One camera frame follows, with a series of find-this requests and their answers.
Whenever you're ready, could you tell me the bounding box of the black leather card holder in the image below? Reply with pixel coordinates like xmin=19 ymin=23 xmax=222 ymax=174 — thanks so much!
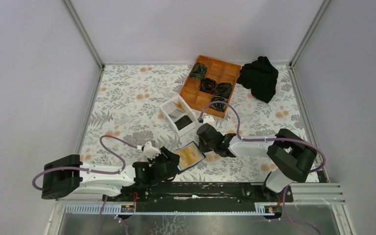
xmin=173 ymin=141 xmax=207 ymax=172

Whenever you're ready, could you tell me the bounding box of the white plastic card box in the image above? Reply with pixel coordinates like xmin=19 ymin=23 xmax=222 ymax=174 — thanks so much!
xmin=159 ymin=95 xmax=197 ymax=137

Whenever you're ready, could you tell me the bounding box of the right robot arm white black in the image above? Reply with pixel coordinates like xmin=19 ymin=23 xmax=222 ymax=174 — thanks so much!
xmin=196 ymin=123 xmax=318 ymax=202

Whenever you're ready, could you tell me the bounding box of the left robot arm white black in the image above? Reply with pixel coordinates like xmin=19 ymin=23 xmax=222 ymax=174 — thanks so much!
xmin=33 ymin=142 xmax=180 ymax=201

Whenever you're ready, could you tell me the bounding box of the black card in box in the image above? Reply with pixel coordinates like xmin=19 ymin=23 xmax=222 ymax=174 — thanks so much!
xmin=174 ymin=115 xmax=192 ymax=130

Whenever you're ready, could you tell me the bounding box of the dark rolled item bottom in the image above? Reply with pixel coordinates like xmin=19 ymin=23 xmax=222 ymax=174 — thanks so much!
xmin=210 ymin=96 xmax=228 ymax=112

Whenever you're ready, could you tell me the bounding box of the dark rolled item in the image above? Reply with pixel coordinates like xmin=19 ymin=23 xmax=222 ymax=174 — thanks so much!
xmin=189 ymin=63 xmax=208 ymax=80
xmin=200 ymin=78 xmax=217 ymax=94
xmin=214 ymin=82 xmax=233 ymax=99
xmin=210 ymin=96 xmax=228 ymax=112

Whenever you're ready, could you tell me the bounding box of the orange compartment tray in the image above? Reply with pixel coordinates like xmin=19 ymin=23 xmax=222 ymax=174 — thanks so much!
xmin=179 ymin=55 xmax=241 ymax=111

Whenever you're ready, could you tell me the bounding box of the dark rolled item right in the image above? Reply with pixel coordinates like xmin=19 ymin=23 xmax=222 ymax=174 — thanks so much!
xmin=214 ymin=82 xmax=233 ymax=99

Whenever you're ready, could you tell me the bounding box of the dark rolled item middle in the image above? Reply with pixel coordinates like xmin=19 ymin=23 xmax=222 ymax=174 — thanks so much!
xmin=200 ymin=78 xmax=217 ymax=94

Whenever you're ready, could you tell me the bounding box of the dark rolled item top left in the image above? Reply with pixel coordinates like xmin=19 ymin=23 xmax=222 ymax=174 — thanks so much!
xmin=189 ymin=63 xmax=208 ymax=80

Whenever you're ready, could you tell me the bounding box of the black crumpled cloth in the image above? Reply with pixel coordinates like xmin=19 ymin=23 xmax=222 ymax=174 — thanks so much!
xmin=237 ymin=56 xmax=279 ymax=103

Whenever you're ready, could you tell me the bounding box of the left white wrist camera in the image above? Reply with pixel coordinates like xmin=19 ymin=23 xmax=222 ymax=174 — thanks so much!
xmin=141 ymin=141 xmax=161 ymax=163

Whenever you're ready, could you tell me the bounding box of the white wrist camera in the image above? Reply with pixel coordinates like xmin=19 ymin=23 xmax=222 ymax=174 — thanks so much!
xmin=202 ymin=116 xmax=215 ymax=127
xmin=141 ymin=141 xmax=161 ymax=163

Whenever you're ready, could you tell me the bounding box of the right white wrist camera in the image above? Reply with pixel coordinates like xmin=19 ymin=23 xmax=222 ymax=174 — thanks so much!
xmin=202 ymin=116 xmax=215 ymax=127

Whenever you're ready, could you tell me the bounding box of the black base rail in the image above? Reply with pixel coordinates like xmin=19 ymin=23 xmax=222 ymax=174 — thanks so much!
xmin=103 ymin=182 xmax=294 ymax=210

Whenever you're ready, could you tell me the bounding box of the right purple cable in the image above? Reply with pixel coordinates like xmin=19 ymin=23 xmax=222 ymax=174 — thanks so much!
xmin=197 ymin=100 xmax=327 ymax=235

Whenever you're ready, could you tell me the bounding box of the purple cable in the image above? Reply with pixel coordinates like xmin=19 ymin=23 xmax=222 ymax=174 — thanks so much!
xmin=31 ymin=135 xmax=143 ymax=235
xmin=197 ymin=100 xmax=327 ymax=235

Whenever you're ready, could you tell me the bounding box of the slotted cable duct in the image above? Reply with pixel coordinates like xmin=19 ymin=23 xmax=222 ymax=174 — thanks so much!
xmin=64 ymin=203 xmax=275 ymax=216

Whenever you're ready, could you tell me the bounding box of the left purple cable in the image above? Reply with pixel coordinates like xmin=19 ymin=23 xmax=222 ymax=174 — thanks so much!
xmin=31 ymin=135 xmax=143 ymax=235

